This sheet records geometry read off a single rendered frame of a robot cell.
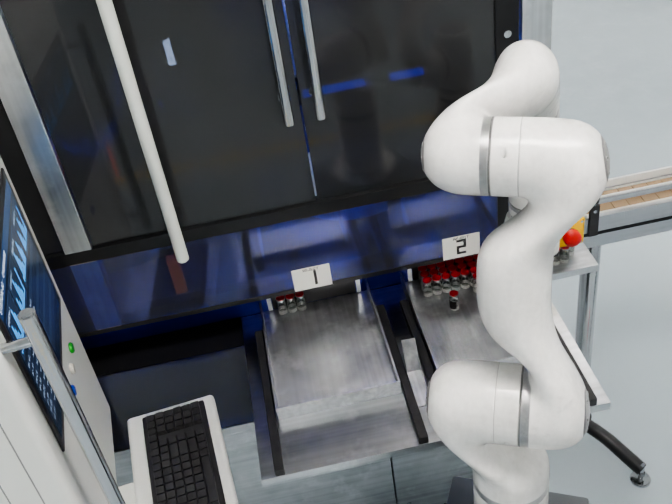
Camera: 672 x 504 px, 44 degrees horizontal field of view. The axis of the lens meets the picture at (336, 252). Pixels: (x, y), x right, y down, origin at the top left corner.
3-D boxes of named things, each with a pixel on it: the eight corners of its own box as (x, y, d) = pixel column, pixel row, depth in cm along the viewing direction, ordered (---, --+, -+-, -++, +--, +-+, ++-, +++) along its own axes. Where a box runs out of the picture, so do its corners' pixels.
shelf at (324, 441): (242, 323, 199) (241, 317, 198) (525, 263, 203) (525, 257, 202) (263, 486, 161) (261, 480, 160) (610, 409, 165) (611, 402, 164)
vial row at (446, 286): (422, 292, 196) (421, 277, 194) (496, 276, 198) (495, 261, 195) (424, 298, 195) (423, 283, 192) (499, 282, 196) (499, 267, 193)
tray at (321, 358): (261, 313, 198) (259, 302, 196) (368, 290, 200) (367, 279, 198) (278, 420, 171) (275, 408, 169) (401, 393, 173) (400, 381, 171)
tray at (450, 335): (401, 283, 200) (399, 272, 198) (505, 261, 202) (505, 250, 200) (439, 384, 173) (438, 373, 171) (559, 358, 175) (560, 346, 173)
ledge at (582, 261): (524, 247, 208) (524, 241, 207) (574, 237, 209) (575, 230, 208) (545, 282, 197) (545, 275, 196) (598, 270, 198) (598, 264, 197)
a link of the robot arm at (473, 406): (547, 516, 128) (552, 412, 113) (427, 499, 133) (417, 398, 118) (551, 453, 137) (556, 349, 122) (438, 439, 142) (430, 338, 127)
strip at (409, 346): (403, 359, 180) (400, 339, 177) (416, 356, 181) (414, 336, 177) (418, 407, 169) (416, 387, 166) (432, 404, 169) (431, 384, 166)
